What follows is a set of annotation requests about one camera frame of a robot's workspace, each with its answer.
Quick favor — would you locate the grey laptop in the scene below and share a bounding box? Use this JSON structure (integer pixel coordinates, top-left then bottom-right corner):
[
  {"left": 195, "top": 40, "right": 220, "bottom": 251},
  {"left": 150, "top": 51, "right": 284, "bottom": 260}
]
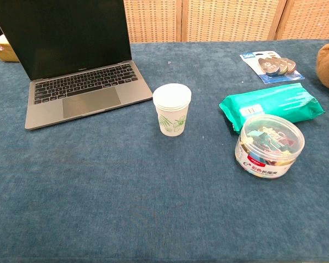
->
[{"left": 0, "top": 0, "right": 154, "bottom": 130}]

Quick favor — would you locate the white paper cups leaf print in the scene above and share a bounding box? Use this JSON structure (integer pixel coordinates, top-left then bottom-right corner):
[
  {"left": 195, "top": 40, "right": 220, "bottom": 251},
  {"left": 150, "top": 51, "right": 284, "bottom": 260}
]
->
[{"left": 152, "top": 83, "right": 192, "bottom": 137}]

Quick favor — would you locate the blue tablecloth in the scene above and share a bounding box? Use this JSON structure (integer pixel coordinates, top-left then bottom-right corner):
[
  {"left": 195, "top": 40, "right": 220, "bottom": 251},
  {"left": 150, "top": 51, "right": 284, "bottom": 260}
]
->
[{"left": 0, "top": 39, "right": 329, "bottom": 263}]

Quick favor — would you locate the clear tub of binder clips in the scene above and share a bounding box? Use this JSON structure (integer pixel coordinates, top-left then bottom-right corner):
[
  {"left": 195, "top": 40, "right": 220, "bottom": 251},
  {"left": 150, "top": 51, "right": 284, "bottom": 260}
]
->
[{"left": 235, "top": 114, "right": 305, "bottom": 179}]

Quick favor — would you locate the green wet wipes pack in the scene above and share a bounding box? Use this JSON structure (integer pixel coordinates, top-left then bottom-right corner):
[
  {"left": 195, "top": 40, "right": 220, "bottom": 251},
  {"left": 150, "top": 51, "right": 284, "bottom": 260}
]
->
[{"left": 218, "top": 82, "right": 326, "bottom": 135}]

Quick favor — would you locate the correction tape blister pack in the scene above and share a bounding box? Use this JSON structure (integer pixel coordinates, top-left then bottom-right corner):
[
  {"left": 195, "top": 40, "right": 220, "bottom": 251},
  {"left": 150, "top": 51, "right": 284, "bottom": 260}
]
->
[{"left": 239, "top": 50, "right": 305, "bottom": 85}]

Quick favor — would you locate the woven wooden folding screen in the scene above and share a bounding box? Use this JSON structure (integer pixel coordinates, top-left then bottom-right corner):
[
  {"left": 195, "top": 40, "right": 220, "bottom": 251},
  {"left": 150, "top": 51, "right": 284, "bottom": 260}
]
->
[{"left": 123, "top": 0, "right": 329, "bottom": 43}]

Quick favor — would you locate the yellow tissue box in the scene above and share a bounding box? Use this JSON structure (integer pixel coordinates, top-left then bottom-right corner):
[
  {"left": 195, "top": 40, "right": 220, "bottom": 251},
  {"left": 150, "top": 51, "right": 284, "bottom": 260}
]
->
[{"left": 0, "top": 34, "right": 20, "bottom": 63}]

